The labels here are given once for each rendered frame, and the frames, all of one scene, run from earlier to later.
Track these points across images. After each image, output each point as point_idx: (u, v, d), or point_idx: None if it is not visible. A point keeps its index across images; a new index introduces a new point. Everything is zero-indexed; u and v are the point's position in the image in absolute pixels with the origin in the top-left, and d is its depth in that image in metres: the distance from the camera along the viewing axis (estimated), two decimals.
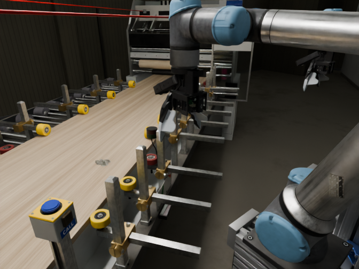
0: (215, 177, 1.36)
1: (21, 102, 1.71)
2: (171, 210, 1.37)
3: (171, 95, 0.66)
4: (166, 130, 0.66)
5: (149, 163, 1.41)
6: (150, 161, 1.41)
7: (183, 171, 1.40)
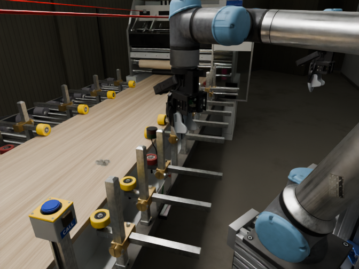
0: (215, 177, 1.36)
1: (21, 102, 1.71)
2: (171, 210, 1.37)
3: (171, 95, 0.66)
4: (180, 132, 0.70)
5: (149, 163, 1.41)
6: (150, 161, 1.41)
7: (183, 171, 1.40)
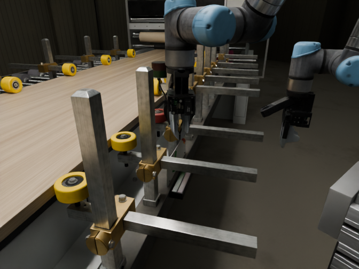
0: (253, 139, 0.92)
1: None
2: (187, 186, 0.93)
3: None
4: (173, 131, 0.70)
5: (155, 119, 0.97)
6: (156, 116, 0.97)
7: (205, 131, 0.96)
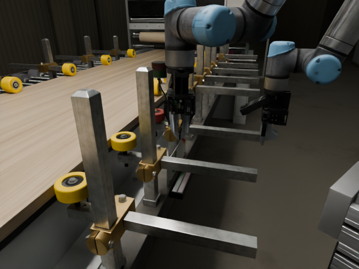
0: (250, 138, 0.93)
1: None
2: (187, 186, 0.93)
3: None
4: (173, 131, 0.70)
5: None
6: None
7: (202, 131, 0.97)
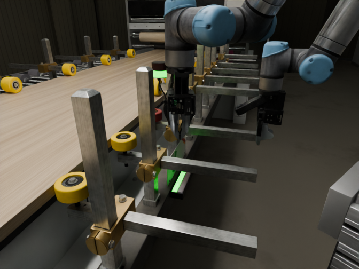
0: (246, 137, 0.93)
1: None
2: (187, 186, 0.93)
3: None
4: (173, 131, 0.70)
5: None
6: None
7: (198, 130, 0.97)
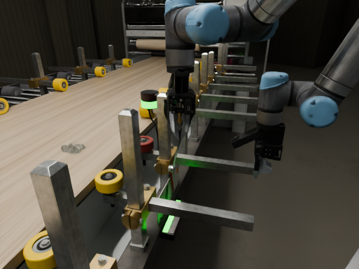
0: (242, 171, 0.87)
1: None
2: (180, 223, 0.86)
3: None
4: (173, 131, 0.70)
5: None
6: (141, 146, 0.91)
7: (192, 161, 0.91)
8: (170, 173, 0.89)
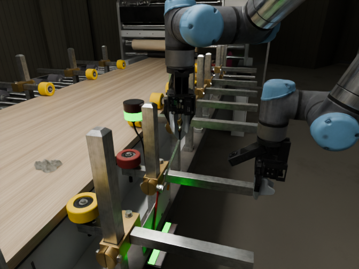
0: (241, 191, 0.76)
1: None
2: None
3: None
4: (173, 131, 0.70)
5: (124, 165, 0.81)
6: (126, 161, 0.80)
7: (184, 180, 0.80)
8: (157, 195, 0.76)
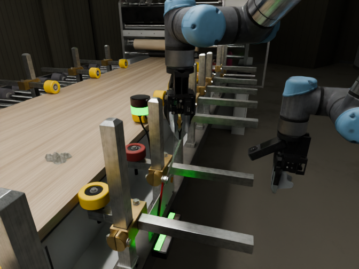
0: (241, 182, 0.80)
1: None
2: (173, 238, 0.80)
3: None
4: (173, 131, 0.70)
5: (130, 158, 0.85)
6: (132, 155, 0.84)
7: (187, 172, 0.84)
8: (162, 186, 0.80)
